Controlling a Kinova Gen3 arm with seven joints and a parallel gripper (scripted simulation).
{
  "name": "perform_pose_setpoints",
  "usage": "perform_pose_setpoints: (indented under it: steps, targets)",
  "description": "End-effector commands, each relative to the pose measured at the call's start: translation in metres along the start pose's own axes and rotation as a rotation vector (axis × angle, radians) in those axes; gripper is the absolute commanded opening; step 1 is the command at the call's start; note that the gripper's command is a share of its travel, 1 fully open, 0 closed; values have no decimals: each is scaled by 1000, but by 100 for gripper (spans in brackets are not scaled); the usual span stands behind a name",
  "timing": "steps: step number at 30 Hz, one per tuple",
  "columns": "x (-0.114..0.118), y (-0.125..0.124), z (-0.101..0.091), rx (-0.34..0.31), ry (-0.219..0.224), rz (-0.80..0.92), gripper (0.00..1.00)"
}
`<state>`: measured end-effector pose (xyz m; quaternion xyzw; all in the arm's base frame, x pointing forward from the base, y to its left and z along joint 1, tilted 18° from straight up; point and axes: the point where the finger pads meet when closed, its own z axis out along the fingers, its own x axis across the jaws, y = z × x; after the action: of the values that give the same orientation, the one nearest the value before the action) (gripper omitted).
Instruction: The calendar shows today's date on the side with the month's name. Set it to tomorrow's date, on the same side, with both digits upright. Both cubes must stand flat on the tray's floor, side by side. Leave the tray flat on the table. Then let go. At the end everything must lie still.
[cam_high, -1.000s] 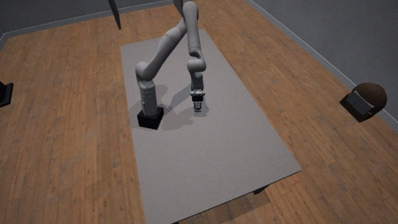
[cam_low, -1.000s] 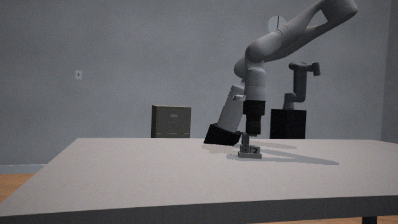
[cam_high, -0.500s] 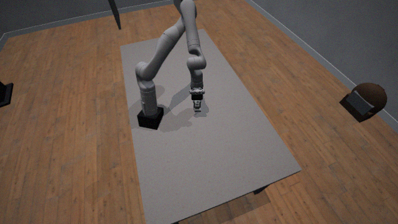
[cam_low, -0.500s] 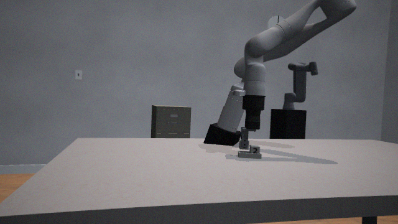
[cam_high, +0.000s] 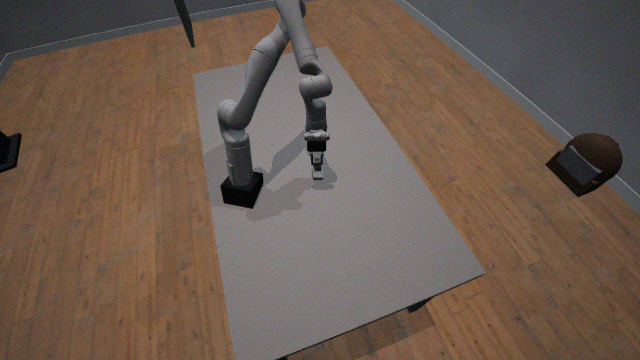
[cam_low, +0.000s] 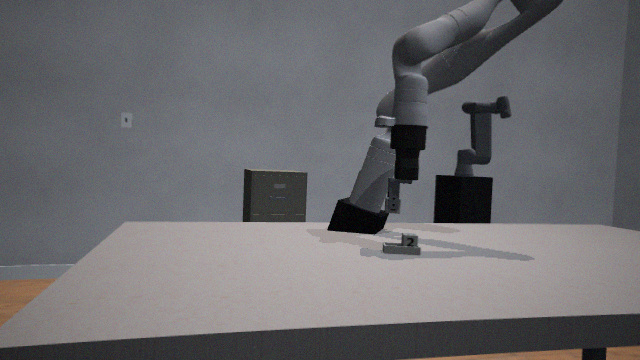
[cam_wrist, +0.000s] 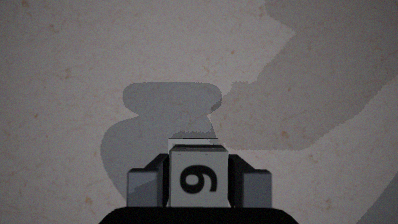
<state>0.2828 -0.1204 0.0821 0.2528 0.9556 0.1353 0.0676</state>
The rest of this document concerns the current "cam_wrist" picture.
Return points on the grey number cube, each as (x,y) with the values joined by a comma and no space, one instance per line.
(198,176)

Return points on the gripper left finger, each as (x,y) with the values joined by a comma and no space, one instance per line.
(149,186)

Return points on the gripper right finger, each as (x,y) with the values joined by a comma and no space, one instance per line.
(248,187)

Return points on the white rectangular tray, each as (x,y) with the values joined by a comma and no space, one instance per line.
(199,141)

